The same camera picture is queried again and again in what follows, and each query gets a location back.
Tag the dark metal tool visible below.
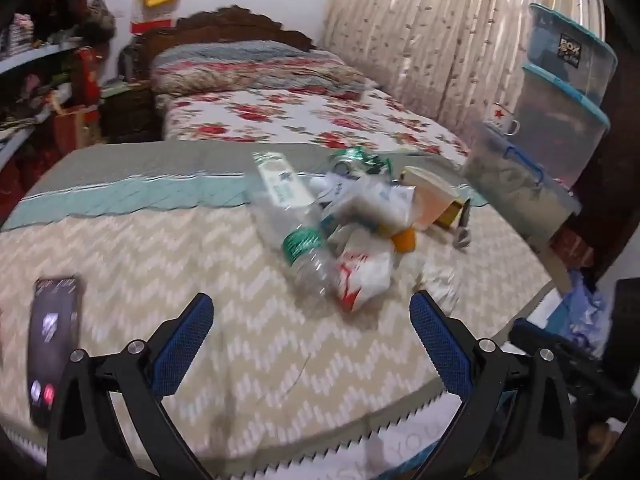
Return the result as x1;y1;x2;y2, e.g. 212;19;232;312
451;200;474;252

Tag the orange plastic container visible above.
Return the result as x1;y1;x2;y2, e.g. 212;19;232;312
391;227;418;255

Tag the translucent beige cup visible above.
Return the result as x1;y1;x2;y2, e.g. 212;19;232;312
402;165;459;231

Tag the green drink can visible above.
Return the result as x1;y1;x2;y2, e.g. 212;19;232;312
327;146;394;181

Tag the clear plastic bag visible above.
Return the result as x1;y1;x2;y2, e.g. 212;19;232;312
345;180;419;234

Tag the white red-star enamel mug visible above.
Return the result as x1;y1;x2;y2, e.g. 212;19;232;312
482;102;521;136

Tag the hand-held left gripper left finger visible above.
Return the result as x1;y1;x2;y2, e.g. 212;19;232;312
46;291;216;480

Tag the blue fabric bag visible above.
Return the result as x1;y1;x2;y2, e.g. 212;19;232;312
559;265;610;357

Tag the folded patchwork quilt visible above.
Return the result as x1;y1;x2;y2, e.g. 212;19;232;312
150;40;372;99

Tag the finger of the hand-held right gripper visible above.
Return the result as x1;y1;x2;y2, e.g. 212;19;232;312
510;319;621;413

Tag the red gift bag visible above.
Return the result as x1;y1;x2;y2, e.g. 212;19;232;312
75;47;104;107

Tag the grey shelf unit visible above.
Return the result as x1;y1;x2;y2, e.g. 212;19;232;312
0;35;102;173

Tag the blue-handle storage box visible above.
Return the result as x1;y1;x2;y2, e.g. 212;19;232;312
462;120;584;257

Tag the small teal-lid storage box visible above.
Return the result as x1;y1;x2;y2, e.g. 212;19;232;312
529;2;619;107

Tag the brown paper bag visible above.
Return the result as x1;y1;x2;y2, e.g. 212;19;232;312
52;105;102;154

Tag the floral bed sheet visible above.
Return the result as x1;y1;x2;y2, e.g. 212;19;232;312
155;87;472;167

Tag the beige leaf-print curtain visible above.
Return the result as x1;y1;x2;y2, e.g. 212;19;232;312
320;0;606;161

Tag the large teal-lid storage box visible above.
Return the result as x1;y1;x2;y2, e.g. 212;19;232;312
510;62;612;187

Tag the dark wooden nightstand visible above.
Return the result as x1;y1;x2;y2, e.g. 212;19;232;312
100;80;162;144

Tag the black smartphone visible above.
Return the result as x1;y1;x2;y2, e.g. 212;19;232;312
27;275;84;429

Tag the carved wooden headboard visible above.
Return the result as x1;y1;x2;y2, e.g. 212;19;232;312
137;5;317;81

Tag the patterned brown handbag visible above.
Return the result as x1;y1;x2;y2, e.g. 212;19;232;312
84;0;117;44

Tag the clear plastic bottle green label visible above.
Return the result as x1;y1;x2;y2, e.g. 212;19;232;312
250;152;347;302

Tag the yellow cardboard box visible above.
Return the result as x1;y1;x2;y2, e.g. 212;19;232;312
432;199;473;229

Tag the white red-print plastic bag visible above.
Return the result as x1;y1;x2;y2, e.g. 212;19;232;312
332;227;397;312

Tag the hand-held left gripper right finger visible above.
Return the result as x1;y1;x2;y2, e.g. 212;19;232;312
409;289;585;480

